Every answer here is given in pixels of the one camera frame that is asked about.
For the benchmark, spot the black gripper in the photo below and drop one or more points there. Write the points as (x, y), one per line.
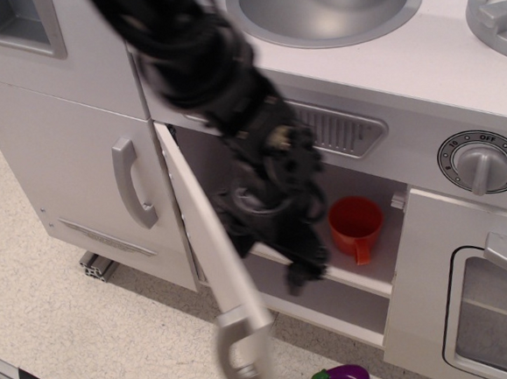
(286, 228)

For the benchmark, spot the white cabinet door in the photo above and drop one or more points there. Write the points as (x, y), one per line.
(223, 268)

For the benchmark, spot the grey cabinet door handle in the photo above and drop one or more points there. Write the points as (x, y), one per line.
(243, 344)

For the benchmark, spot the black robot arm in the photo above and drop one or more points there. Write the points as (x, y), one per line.
(199, 64)

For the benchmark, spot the orange plastic cup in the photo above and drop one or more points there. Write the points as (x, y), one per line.
(355, 223)

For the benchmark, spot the grey vent grille panel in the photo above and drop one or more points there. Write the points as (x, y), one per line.
(340, 132)

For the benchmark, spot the white oven door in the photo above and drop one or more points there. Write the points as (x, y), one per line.
(475, 335)

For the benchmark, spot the aluminium extrusion bar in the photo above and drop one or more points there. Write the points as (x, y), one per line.
(98, 267)

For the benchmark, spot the grey fridge name plate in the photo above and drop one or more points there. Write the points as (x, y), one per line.
(108, 240)

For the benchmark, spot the grey timer knob dial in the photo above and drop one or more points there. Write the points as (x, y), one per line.
(476, 161)

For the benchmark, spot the white toy kitchen unit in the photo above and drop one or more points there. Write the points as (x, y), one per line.
(341, 161)

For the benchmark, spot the white fridge door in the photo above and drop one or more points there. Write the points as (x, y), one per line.
(60, 152)

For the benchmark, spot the grey round sink basin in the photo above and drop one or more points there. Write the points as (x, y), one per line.
(321, 23)

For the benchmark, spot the grey fridge door handle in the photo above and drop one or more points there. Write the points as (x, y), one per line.
(123, 157)

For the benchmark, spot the grey recessed freezer handle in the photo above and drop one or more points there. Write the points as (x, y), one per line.
(32, 26)

